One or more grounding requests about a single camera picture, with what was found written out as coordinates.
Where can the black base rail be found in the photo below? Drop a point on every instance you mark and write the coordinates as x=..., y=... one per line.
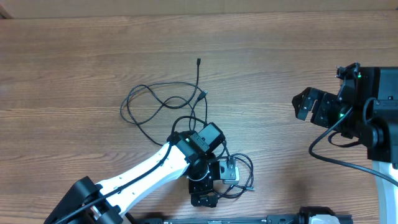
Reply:
x=305, y=215

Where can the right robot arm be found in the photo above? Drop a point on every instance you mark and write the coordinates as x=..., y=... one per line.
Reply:
x=365, y=108

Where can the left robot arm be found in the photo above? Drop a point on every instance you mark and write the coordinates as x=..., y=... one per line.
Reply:
x=188, y=153

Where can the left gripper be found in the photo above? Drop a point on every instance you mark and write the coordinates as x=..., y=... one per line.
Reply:
x=195, y=188

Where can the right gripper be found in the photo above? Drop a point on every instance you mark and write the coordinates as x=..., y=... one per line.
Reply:
x=324, y=104

